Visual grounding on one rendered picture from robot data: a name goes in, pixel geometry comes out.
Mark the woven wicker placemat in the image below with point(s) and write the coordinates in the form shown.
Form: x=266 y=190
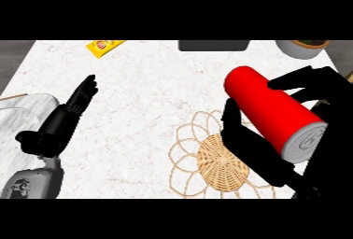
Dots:
x=221 y=158

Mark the yellow snack packet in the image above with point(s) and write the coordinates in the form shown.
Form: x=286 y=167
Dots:
x=104 y=46

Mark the grey plant pot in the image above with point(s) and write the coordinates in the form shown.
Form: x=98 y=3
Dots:
x=303 y=48

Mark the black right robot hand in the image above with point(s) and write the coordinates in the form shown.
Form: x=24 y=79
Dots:
x=333 y=149

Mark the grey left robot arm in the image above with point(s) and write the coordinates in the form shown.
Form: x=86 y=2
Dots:
x=32 y=182

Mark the red can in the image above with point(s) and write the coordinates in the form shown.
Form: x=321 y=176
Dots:
x=275 y=115

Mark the dark grey appliance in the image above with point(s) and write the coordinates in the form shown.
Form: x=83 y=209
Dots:
x=215 y=45

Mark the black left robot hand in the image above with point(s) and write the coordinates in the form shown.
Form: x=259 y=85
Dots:
x=58 y=124

